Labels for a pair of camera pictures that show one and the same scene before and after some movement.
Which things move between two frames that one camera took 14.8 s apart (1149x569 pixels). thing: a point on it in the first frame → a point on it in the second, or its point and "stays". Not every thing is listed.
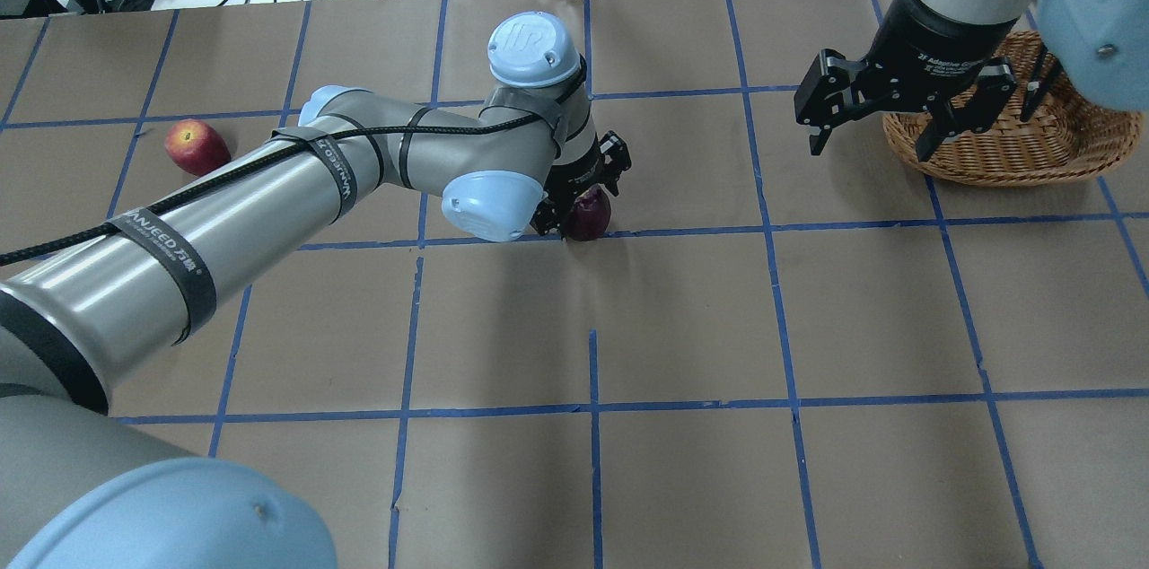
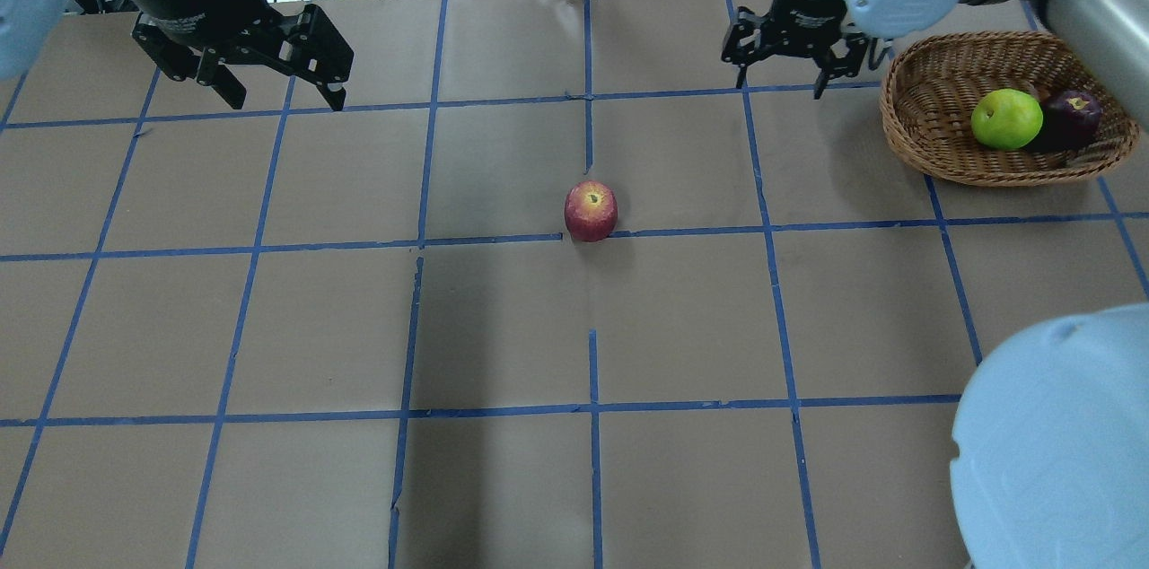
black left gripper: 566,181 → 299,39
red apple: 197,146 → 591,210
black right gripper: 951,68 → 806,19
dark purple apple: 590,214 → 1071,119
